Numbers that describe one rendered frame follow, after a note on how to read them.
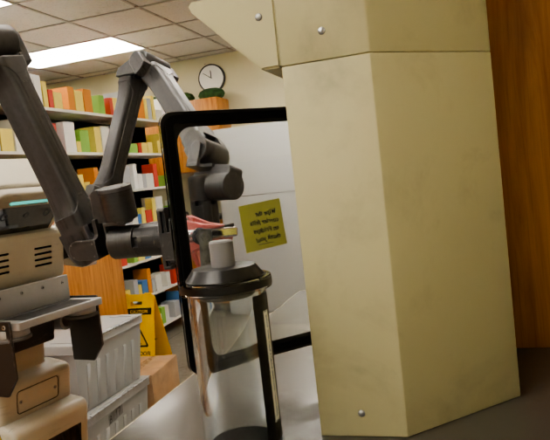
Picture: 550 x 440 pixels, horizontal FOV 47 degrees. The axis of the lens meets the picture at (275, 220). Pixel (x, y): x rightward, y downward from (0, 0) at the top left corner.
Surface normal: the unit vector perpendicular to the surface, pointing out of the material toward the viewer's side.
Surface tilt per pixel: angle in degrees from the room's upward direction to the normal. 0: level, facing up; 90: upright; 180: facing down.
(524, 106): 90
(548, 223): 90
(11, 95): 98
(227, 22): 90
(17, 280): 98
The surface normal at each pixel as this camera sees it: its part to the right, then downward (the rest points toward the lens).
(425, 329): 0.47, 0.00
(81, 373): 0.96, 0.01
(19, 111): -0.26, 0.24
